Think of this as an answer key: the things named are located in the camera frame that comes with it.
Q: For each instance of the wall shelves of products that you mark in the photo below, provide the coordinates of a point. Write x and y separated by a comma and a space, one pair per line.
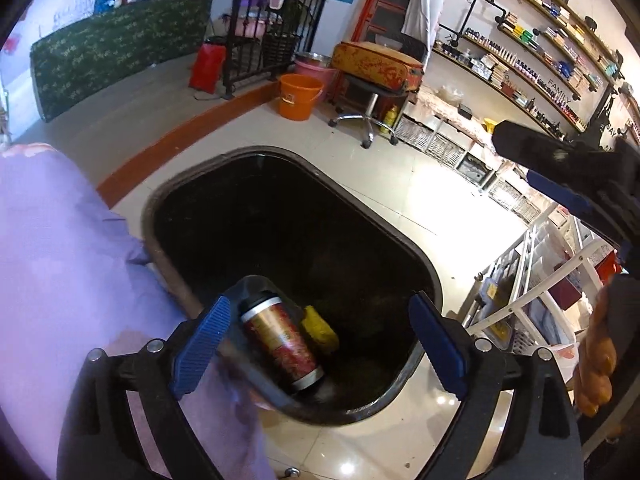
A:
540, 55

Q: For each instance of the green patterned counter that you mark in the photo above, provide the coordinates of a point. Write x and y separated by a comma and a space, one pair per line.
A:
115, 45

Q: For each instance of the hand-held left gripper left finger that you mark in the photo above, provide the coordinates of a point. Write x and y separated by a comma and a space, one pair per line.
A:
200, 350

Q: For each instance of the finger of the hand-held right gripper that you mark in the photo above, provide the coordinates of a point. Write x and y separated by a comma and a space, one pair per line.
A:
530, 145
560, 191

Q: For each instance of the purple floral tablecloth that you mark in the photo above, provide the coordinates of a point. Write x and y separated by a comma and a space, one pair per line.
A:
60, 260

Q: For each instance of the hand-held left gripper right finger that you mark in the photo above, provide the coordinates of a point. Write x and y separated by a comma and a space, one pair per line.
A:
440, 345

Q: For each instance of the chrome base stool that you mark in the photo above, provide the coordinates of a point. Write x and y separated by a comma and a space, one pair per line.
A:
367, 105

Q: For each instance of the white hanging coat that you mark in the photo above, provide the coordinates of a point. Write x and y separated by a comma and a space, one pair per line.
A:
425, 5

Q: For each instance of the yellow wrapper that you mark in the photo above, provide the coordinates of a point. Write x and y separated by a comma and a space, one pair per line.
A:
317, 330

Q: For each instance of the metal basin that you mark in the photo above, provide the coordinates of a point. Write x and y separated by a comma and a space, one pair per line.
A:
314, 56

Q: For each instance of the red plastic bin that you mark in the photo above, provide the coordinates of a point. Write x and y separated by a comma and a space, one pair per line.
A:
206, 67

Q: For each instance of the orange bucket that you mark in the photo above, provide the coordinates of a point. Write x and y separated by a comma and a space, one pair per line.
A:
297, 97

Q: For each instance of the black trash bin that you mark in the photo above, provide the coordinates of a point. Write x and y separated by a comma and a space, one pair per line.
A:
300, 210

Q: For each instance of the pink basin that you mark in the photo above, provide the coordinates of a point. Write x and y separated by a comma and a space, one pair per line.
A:
325, 72

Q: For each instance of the lace table runner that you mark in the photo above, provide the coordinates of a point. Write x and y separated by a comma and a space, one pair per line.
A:
450, 110

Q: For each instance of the white storage rack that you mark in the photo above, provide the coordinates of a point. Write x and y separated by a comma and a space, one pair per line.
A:
540, 280

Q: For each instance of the black metal fence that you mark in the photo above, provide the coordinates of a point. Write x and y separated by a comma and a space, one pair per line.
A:
250, 55

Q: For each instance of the white wicker basket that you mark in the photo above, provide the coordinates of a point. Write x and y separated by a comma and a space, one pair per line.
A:
445, 150
504, 191
527, 209
412, 132

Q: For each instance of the yellow bottle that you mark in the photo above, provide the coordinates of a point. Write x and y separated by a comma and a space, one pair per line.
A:
390, 117

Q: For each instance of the blue cloth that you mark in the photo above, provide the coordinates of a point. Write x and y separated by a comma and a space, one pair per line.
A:
106, 3

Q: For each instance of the red and gold can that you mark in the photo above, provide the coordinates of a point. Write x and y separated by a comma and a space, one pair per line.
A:
280, 345

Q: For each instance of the person's right hand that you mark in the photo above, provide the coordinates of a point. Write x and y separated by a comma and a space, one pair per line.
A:
595, 370

